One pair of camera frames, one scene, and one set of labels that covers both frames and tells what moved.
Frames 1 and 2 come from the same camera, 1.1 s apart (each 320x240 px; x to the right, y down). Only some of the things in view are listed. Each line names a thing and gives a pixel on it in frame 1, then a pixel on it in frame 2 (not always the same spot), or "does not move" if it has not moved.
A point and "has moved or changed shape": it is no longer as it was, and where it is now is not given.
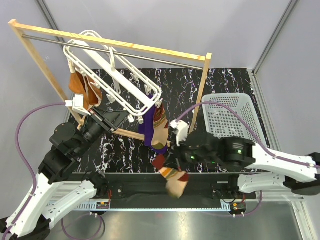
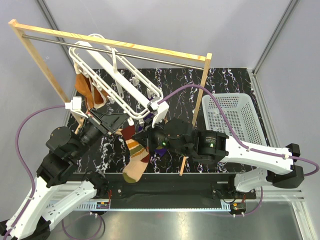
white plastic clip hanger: (112, 75) has moved or changed shape
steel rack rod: (88, 47) does not move
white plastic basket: (221, 122) does not move
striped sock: (176, 180) → (139, 155)
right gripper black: (175, 159) → (145, 136)
